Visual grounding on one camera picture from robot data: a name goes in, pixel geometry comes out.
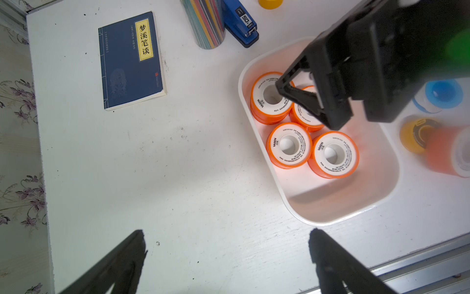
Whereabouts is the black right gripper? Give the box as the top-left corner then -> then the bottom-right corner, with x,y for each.
275,1 -> 470,130

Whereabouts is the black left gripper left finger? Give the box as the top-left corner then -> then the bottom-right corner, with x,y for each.
62,230 -> 147,294

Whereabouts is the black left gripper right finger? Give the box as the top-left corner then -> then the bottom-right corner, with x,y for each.
308,229 -> 395,294

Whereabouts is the orange sealing tape roll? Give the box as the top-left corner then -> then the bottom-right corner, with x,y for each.
308,131 -> 360,179
250,72 -> 293,125
425,126 -> 470,178
289,104 -> 324,132
266,122 -> 313,169

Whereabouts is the white plastic storage box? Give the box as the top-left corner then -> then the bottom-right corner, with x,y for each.
238,37 -> 403,227

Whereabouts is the yellow tape roll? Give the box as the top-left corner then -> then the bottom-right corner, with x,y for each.
258,0 -> 283,10

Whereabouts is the small yellow-black tape roll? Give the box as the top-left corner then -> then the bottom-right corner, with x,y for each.
399,118 -> 442,154

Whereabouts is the blue-centred orange tape roll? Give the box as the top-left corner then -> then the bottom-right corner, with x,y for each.
412,80 -> 463,114

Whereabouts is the blue stapler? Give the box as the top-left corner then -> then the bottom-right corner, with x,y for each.
222,0 -> 259,48

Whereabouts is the blue-lidded pencil tube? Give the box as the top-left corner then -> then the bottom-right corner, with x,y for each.
181,0 -> 225,50

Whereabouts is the dark blue book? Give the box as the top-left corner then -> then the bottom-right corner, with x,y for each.
98,11 -> 167,111

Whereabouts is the aluminium front rail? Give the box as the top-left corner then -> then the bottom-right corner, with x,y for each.
307,234 -> 470,294

